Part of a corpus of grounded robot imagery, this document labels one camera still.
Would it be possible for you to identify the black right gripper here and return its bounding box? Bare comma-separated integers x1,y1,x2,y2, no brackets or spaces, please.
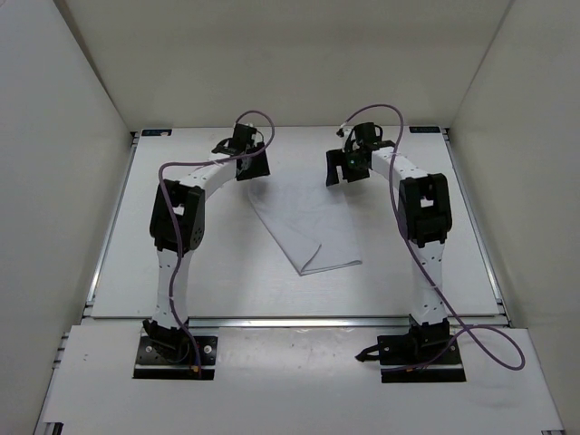
327,148,368,187

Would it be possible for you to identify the white skirt cloth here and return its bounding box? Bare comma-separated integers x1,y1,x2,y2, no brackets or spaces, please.
247,171,363,276

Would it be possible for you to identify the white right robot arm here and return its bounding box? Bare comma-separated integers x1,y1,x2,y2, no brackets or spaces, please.
326,141,452,363

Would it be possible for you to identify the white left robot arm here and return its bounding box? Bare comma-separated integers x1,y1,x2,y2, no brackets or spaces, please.
143,150,270,367

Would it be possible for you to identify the right corner label sticker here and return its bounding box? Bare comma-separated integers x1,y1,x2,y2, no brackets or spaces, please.
409,126,441,134

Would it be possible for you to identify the corner label sticker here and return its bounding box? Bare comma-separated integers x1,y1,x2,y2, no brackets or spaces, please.
409,126,441,134
140,129,172,137

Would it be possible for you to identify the left corner label sticker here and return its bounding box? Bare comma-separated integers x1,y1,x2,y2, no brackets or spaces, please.
140,129,172,137

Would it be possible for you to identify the white front cover board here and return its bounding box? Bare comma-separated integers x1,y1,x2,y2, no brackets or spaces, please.
43,323,563,434

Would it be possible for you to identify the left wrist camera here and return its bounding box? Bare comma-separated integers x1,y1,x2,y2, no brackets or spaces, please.
211,123,265,157

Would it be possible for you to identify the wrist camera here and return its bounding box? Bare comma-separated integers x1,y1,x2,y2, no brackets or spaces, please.
336,122,383,149
211,123,265,157

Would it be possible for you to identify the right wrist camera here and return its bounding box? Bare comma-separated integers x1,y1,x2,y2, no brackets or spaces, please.
336,122,383,149

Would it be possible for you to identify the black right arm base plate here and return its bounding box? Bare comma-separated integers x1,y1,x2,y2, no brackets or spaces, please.
355,331,467,384

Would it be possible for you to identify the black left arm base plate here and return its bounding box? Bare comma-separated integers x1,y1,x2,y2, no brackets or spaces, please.
132,331,218,381

